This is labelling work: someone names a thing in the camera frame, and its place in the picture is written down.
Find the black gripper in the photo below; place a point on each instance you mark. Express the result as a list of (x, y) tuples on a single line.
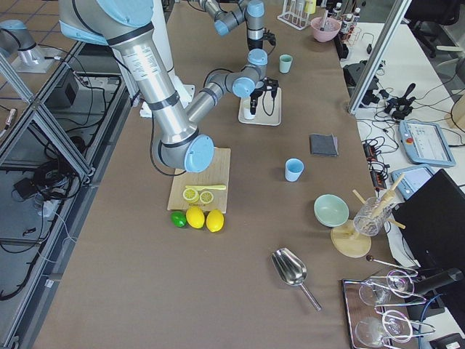
[(255, 97), (255, 43)]

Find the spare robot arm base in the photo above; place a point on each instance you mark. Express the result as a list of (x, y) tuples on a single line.
[(16, 39)]

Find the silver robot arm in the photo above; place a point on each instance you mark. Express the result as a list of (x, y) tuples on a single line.
[(251, 13), (126, 27)]

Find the beige rabbit print tray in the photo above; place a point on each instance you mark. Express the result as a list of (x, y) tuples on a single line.
[(260, 117)]

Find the mirrored glass holder tray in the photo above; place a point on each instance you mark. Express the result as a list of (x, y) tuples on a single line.
[(356, 310)]

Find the mint green plastic cup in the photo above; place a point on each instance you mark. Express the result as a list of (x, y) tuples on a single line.
[(285, 62)]

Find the yellow bottle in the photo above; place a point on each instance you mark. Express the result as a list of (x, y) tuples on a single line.
[(310, 6)]

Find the pink mixing bowl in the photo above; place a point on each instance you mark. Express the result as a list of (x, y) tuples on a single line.
[(329, 32)]

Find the grey folded cloth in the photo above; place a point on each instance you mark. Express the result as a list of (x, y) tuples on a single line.
[(324, 145)]

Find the light blue plastic cup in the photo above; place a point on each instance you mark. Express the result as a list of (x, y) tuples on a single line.
[(293, 169)]

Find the bamboo cutting board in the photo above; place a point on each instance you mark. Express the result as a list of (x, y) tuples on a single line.
[(218, 173)]

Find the yellow plastic knife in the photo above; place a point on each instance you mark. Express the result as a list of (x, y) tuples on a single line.
[(206, 187)]

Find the lower lemon half slice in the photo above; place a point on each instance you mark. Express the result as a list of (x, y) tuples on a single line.
[(206, 197)]

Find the lemon half slice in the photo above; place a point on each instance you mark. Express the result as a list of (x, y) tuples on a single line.
[(190, 195), (206, 197)]

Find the upper lemon half slice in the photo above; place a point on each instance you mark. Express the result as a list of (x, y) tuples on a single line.
[(190, 195)]

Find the lower whole yellow lemon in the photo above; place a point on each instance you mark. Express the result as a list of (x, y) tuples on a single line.
[(215, 221)]

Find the whole yellow lemon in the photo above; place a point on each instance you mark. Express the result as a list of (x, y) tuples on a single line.
[(215, 221), (195, 217)]

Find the pale green bowl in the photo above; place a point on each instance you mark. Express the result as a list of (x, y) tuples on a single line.
[(330, 210)]

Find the upper whole yellow lemon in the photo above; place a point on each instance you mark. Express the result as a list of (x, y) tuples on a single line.
[(195, 217)]

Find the green lime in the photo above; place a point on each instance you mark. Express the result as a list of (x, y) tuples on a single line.
[(179, 219)]

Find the clear textured glass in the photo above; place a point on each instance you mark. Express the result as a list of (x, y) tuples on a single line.
[(372, 217)]

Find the blue teach pendant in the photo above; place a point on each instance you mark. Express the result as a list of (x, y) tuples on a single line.
[(414, 178), (424, 143)]

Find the wooden cup tree stand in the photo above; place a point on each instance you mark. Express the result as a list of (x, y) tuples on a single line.
[(353, 244)]

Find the steel scoop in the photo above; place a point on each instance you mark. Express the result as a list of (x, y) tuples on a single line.
[(293, 272)]

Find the black laptop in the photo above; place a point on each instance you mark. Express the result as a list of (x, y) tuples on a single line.
[(434, 223)]

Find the upper wine glass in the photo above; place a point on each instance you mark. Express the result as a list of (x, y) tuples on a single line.
[(380, 290)]

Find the wine glass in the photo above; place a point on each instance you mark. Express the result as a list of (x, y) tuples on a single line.
[(380, 290), (384, 332)]

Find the lower wine glass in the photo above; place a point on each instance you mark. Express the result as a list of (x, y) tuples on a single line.
[(384, 332)]

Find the white wire dish rack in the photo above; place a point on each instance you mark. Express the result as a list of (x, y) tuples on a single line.
[(295, 14)]

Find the copper wire bottle rack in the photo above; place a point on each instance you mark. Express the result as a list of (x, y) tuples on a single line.
[(348, 24)]

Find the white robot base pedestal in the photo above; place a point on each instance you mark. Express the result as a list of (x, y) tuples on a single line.
[(161, 41)]

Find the aluminium frame post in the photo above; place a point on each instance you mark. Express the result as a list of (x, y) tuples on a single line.
[(394, 18)]

